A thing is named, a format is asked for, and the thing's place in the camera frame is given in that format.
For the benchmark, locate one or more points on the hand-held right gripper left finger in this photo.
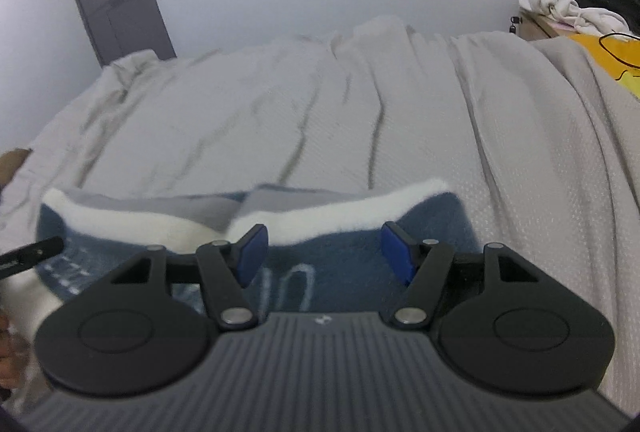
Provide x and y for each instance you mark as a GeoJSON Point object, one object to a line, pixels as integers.
{"type": "Point", "coordinates": [250, 257]}

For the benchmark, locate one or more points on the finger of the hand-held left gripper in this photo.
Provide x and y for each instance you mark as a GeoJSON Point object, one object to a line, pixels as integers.
{"type": "Point", "coordinates": [30, 258]}

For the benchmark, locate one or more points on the cream fleece sweater blue stripes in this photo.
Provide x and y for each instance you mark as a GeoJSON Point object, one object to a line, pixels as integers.
{"type": "Point", "coordinates": [440, 222]}

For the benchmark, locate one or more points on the person's left hand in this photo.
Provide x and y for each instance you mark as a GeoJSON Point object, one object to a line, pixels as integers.
{"type": "Point", "coordinates": [10, 352]}

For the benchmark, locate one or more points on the yellow flat item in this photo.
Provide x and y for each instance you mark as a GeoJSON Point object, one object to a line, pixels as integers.
{"type": "Point", "coordinates": [590, 46]}

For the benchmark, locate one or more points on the brown pillow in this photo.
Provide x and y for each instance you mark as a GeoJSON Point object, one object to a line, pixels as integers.
{"type": "Point", "coordinates": [12, 161]}

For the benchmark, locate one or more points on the small black lock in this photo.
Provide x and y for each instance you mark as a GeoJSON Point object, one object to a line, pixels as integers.
{"type": "Point", "coordinates": [513, 25]}

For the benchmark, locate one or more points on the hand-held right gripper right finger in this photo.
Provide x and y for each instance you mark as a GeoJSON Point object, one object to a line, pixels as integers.
{"type": "Point", "coordinates": [397, 257]}

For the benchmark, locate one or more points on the grey bed blanket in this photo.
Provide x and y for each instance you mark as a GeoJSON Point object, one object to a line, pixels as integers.
{"type": "Point", "coordinates": [300, 101]}

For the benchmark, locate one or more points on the wooden box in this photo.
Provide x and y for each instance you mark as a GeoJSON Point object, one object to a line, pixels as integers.
{"type": "Point", "coordinates": [537, 29]}

